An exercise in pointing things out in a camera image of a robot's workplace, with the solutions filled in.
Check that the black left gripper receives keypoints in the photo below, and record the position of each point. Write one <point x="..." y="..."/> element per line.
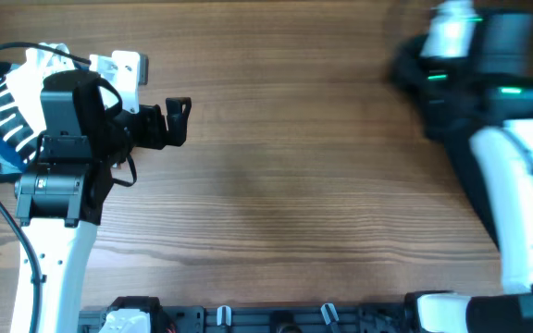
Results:
<point x="156" y="137"/>

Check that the black t-shirt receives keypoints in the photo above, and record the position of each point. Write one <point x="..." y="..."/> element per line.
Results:
<point x="437" y="104"/>

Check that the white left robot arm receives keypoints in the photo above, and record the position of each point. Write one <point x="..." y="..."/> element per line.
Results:
<point x="61" y="194"/>

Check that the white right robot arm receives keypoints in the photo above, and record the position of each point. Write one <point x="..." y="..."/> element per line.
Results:
<point x="467" y="77"/>

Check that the black white striped garment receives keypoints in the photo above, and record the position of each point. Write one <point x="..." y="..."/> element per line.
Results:
<point x="21" y="122"/>

